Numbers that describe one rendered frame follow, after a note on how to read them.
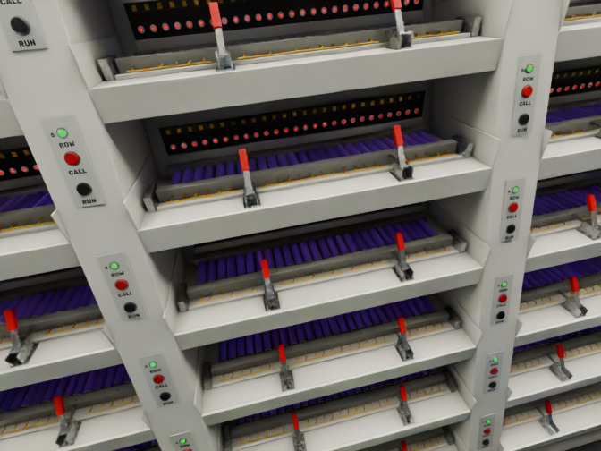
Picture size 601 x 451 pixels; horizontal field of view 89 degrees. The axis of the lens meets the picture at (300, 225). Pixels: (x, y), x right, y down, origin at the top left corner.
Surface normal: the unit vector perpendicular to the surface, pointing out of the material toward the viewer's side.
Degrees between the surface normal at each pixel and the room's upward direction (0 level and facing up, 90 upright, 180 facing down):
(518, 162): 90
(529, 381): 15
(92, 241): 90
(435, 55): 106
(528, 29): 90
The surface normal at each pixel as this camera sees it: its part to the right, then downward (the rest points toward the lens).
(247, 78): 0.20, 0.56
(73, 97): 0.17, 0.33
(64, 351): -0.08, -0.81
